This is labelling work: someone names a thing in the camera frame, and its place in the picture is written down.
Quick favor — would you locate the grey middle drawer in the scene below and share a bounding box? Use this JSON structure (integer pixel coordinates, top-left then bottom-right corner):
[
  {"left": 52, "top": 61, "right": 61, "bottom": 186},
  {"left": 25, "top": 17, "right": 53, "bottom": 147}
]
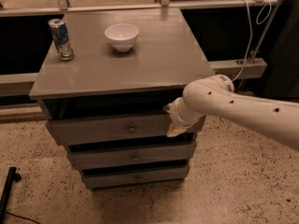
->
[{"left": 67, "top": 141, "right": 196, "bottom": 170}]

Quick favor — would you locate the grey drawer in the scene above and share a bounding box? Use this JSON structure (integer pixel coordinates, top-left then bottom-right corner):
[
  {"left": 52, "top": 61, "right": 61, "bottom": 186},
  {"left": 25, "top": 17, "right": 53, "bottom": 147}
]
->
[
  {"left": 82, "top": 164, "right": 189, "bottom": 189},
  {"left": 45, "top": 111, "right": 207, "bottom": 146},
  {"left": 67, "top": 141, "right": 196, "bottom": 170}
]

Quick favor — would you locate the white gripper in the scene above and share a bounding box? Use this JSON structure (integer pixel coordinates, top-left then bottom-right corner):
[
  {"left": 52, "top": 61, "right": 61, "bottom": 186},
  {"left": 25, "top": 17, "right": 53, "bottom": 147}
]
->
[{"left": 164, "top": 98, "right": 200, "bottom": 137}]

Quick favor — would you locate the grey bottom drawer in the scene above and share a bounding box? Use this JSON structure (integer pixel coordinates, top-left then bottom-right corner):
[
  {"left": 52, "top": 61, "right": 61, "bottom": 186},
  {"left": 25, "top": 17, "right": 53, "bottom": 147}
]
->
[{"left": 82, "top": 164, "right": 189, "bottom": 189}]

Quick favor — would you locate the grey metal railing frame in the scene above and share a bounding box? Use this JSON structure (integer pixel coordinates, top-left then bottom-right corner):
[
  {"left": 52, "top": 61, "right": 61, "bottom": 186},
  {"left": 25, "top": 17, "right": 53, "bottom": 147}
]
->
[{"left": 0, "top": 0, "right": 281, "bottom": 98}]

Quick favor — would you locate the grey wooden drawer cabinet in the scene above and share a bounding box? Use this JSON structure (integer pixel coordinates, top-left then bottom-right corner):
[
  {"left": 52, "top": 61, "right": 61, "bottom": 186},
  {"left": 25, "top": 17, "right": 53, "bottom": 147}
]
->
[{"left": 30, "top": 8, "right": 213, "bottom": 178}]

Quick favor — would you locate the black stand leg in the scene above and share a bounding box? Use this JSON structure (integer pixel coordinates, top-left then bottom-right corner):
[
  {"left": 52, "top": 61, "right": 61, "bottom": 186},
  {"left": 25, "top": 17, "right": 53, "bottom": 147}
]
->
[{"left": 0, "top": 167, "right": 21, "bottom": 224}]

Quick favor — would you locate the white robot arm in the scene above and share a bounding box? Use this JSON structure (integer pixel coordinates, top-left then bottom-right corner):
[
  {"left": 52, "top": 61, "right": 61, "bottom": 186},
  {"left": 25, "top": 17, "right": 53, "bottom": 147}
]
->
[{"left": 166, "top": 75, "right": 299, "bottom": 151}]

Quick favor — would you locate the white ceramic bowl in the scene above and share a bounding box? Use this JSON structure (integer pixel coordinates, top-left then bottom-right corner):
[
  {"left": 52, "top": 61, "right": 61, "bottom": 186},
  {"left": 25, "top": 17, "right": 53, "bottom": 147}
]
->
[{"left": 105, "top": 23, "right": 139, "bottom": 51}]

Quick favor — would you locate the thin metal diagonal rod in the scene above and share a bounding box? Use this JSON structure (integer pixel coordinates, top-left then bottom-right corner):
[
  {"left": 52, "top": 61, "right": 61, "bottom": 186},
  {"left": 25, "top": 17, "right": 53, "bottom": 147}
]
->
[{"left": 234, "top": 0, "right": 283, "bottom": 80}]

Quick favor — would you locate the grey top drawer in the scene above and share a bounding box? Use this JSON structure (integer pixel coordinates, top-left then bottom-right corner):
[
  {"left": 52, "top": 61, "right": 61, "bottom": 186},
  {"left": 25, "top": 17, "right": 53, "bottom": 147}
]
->
[{"left": 45, "top": 111, "right": 207, "bottom": 146}]

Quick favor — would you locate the blue silver drink can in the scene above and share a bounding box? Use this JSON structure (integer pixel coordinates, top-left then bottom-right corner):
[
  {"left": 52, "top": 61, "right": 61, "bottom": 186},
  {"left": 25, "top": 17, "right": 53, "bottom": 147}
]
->
[{"left": 48, "top": 19, "right": 74, "bottom": 61}]

